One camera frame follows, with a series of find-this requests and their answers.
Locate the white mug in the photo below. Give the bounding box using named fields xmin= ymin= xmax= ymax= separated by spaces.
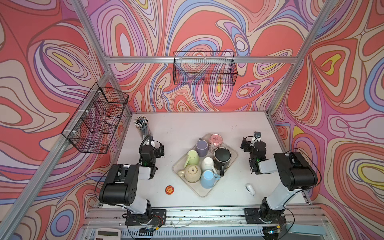
xmin=201 ymin=157 xmax=217 ymax=174

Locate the cream round mug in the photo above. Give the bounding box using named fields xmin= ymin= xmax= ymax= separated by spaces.
xmin=178 ymin=164 xmax=202 ymax=183

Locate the black wire basket back wall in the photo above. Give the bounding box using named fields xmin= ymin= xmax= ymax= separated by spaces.
xmin=173 ymin=50 xmax=238 ymax=86

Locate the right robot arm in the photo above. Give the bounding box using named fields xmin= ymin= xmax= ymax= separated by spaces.
xmin=241 ymin=137 xmax=318 ymax=223

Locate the black wire basket left wall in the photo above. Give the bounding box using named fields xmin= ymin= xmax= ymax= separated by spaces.
xmin=62 ymin=83 xmax=129 ymax=154

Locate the black wire basket wall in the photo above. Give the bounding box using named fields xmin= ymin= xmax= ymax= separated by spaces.
xmin=62 ymin=83 xmax=129 ymax=154
xmin=173 ymin=50 xmax=238 ymax=86

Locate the beige plastic tray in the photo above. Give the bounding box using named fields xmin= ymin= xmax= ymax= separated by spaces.
xmin=173 ymin=147 xmax=220 ymax=198

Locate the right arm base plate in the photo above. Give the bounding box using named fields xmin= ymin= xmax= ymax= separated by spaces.
xmin=244 ymin=208 xmax=287 ymax=225

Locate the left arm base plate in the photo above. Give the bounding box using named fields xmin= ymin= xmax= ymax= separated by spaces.
xmin=122 ymin=209 xmax=167 ymax=227

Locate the small white object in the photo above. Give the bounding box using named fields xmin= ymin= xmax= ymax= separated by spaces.
xmin=245 ymin=184 xmax=256 ymax=196

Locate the light blue mug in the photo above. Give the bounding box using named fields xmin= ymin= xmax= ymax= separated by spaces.
xmin=201 ymin=170 xmax=221 ymax=189

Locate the metal pen holder cup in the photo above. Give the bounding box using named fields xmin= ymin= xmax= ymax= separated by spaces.
xmin=134 ymin=116 xmax=150 ymax=140

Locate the pink patterned mug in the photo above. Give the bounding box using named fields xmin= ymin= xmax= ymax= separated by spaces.
xmin=208 ymin=134 xmax=223 ymax=153

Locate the black mug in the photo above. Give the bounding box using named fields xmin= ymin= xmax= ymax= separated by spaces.
xmin=214 ymin=147 xmax=232 ymax=177

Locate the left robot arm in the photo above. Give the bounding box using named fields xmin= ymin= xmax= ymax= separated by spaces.
xmin=99 ymin=140 xmax=165 ymax=215

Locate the white device with display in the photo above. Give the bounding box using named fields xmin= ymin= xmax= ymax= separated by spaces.
xmin=95 ymin=228 xmax=122 ymax=240

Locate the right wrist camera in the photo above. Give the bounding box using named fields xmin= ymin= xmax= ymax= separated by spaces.
xmin=254 ymin=132 xmax=262 ymax=142

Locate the purple mug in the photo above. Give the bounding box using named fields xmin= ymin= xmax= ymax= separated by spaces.
xmin=196 ymin=139 xmax=209 ymax=158

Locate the light green mug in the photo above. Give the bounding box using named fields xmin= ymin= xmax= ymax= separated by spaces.
xmin=184 ymin=150 xmax=200 ymax=168

